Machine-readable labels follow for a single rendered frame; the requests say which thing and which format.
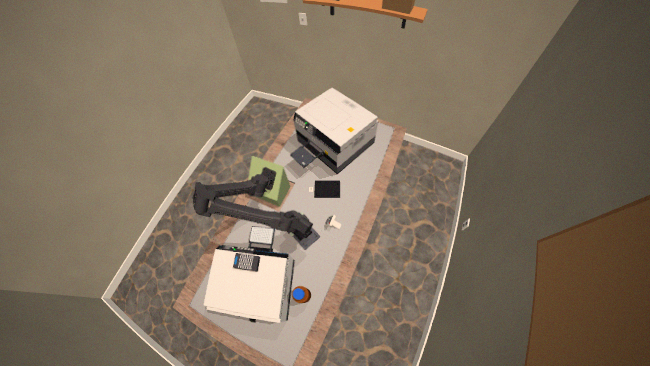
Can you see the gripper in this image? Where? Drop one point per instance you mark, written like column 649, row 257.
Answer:
column 291, row 230

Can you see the white multiwell plate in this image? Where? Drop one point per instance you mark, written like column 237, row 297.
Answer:
column 255, row 234

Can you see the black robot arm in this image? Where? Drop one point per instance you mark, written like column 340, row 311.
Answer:
column 278, row 220

